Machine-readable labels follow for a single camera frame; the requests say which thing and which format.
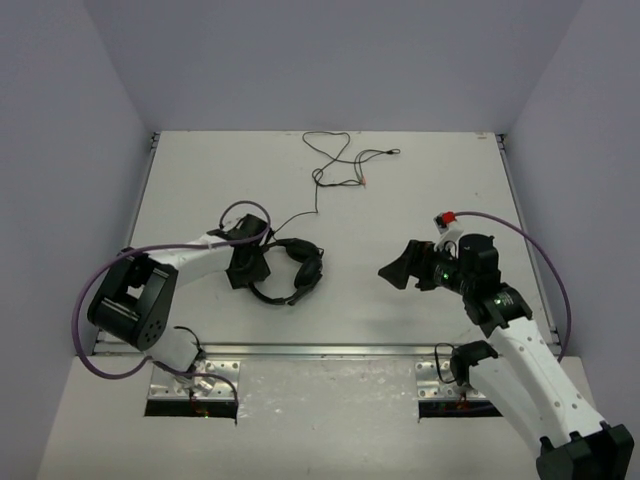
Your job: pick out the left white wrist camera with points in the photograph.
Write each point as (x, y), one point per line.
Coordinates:
(233, 237)

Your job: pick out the aluminium table front rail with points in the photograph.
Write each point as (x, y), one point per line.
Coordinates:
(318, 350)

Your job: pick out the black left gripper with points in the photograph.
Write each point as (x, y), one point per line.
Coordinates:
(248, 267)

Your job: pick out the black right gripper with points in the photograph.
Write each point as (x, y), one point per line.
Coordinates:
(398, 272)

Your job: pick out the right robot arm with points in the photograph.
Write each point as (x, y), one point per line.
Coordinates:
(512, 365)

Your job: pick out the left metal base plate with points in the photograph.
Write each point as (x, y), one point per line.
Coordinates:
(211, 382)

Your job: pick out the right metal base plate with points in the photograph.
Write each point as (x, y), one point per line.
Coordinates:
(432, 384)

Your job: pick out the metal base plate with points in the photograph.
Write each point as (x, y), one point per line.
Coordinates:
(211, 382)
(432, 384)

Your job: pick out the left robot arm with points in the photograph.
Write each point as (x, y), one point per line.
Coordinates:
(134, 300)

